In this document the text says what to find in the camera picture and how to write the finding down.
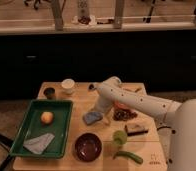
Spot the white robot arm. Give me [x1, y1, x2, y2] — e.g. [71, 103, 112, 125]
[94, 76, 196, 171]

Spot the plate of dark food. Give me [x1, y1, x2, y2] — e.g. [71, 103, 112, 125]
[113, 102, 138, 121]

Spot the green toy cup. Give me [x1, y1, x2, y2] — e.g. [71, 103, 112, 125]
[113, 130, 127, 147]

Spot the white cup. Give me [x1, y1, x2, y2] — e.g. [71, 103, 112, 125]
[61, 79, 75, 95]

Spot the wooden low table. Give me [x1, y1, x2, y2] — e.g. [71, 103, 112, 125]
[12, 81, 169, 171]

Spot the dark purple bowl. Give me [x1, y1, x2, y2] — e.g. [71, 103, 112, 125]
[74, 133, 102, 162]

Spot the small dark cup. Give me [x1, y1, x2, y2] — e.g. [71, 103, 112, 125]
[43, 87, 56, 99]

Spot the yellow round fruit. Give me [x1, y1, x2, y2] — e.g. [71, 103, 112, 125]
[40, 112, 54, 125]

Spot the green pea pod toy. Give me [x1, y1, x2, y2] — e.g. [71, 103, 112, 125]
[113, 151, 143, 164]

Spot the green plastic tray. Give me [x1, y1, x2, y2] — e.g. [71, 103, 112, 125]
[10, 100, 73, 158]

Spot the grey folded cloth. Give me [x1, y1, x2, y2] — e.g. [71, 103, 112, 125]
[23, 133, 55, 155]

